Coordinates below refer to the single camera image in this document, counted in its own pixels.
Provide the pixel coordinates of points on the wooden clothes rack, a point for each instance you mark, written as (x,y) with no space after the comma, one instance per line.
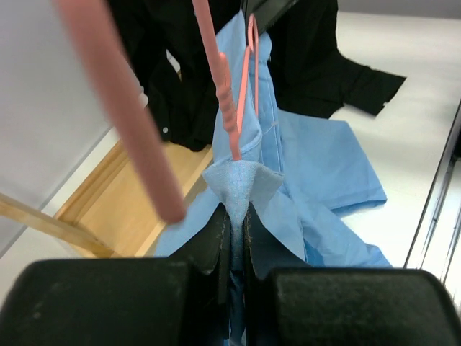
(108,214)

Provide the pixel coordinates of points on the pink wire hanger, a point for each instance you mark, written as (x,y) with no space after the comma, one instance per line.
(237,132)

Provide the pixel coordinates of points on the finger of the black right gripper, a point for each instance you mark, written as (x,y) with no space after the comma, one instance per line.
(266,12)

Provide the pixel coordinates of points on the light blue shirt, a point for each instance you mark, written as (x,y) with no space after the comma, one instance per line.
(311,173)

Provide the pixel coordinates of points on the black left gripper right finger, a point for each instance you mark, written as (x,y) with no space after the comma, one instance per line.
(288,302)

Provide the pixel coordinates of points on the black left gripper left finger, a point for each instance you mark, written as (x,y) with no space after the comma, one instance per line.
(181,299)

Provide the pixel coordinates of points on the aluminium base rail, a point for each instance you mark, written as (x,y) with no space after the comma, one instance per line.
(436,245)

